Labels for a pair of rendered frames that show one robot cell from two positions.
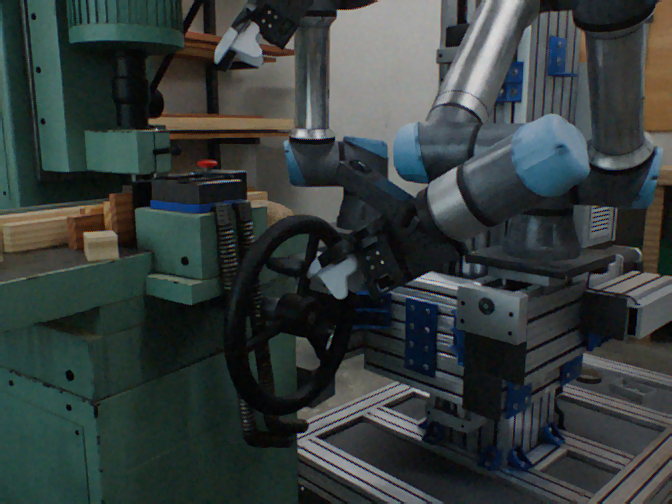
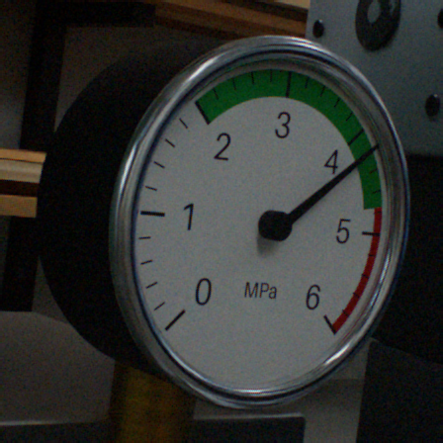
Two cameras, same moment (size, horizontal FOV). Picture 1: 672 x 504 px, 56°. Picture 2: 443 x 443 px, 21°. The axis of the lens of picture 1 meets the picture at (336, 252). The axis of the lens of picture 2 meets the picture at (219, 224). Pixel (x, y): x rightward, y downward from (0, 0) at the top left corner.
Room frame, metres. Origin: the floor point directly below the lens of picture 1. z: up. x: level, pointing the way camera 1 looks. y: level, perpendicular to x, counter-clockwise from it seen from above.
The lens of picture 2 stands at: (0.95, -0.06, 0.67)
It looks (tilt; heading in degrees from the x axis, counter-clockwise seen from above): 3 degrees down; 19
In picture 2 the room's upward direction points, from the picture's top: 8 degrees clockwise
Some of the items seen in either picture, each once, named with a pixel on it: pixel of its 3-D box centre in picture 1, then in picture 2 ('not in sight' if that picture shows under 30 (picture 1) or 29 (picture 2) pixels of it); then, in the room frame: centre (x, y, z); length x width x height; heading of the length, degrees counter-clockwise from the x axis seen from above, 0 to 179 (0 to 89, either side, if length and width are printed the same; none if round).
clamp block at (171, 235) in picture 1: (203, 236); not in sight; (0.92, 0.20, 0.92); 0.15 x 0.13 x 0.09; 146
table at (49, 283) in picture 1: (166, 259); not in sight; (0.97, 0.27, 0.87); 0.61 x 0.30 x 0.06; 146
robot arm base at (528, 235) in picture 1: (541, 229); not in sight; (1.28, -0.42, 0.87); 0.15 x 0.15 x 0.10
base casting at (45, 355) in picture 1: (101, 301); not in sight; (1.13, 0.44, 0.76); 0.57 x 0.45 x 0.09; 56
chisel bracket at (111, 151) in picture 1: (128, 155); not in sight; (1.08, 0.35, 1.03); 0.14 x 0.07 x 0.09; 56
